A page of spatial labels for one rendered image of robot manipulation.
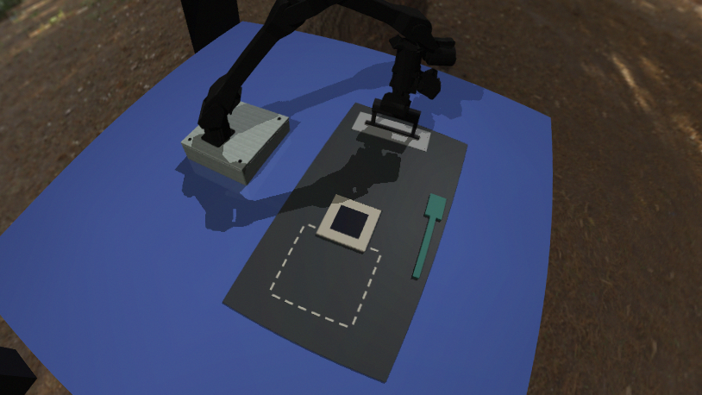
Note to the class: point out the green trowel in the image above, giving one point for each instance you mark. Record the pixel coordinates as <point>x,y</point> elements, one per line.
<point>434,210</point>

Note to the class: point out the beige square tile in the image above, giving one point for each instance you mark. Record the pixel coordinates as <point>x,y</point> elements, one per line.
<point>349,222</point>

